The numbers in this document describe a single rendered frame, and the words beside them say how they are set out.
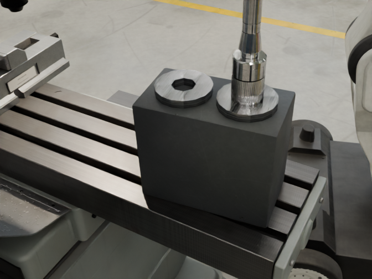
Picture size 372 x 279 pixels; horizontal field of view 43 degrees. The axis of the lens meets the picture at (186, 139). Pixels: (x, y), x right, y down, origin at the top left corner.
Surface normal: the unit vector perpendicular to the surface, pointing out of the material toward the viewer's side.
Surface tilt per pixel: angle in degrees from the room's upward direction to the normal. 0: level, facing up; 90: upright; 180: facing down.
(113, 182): 0
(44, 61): 90
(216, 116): 0
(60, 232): 90
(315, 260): 12
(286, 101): 0
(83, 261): 90
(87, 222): 90
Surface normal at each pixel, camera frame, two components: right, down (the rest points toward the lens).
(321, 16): -0.03, -0.78
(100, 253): 0.87, 0.29
